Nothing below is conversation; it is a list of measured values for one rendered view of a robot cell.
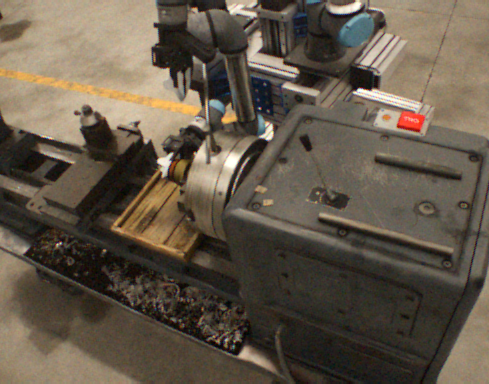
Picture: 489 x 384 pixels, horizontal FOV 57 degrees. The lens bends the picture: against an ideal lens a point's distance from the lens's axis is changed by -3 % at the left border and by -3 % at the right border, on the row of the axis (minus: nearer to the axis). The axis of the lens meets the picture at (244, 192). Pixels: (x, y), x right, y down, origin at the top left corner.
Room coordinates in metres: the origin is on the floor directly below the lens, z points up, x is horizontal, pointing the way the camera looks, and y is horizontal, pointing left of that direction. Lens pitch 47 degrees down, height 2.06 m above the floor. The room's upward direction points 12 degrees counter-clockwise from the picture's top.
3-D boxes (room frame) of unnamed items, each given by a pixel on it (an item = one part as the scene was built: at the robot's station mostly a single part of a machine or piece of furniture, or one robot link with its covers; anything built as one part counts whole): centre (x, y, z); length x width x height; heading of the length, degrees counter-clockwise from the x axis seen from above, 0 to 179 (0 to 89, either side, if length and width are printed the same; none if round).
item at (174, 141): (1.17, 0.16, 1.08); 0.12 x 0.09 x 0.08; 144
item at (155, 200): (1.09, 0.24, 0.89); 0.36 x 0.30 x 0.04; 144
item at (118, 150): (1.35, 0.46, 0.99); 0.20 x 0.10 x 0.05; 54
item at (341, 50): (1.42, -0.38, 1.21); 0.15 x 0.15 x 0.10
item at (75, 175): (1.31, 0.52, 0.95); 0.43 x 0.17 x 0.05; 144
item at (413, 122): (0.87, -0.46, 1.26); 0.06 x 0.06 x 0.02; 54
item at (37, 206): (1.33, 0.56, 0.90); 0.47 x 0.30 x 0.06; 144
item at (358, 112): (0.96, -0.32, 1.24); 0.09 x 0.08 x 0.03; 54
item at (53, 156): (1.31, 0.55, 0.77); 1.55 x 0.34 x 0.19; 54
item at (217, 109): (1.29, 0.06, 1.08); 0.11 x 0.08 x 0.09; 144
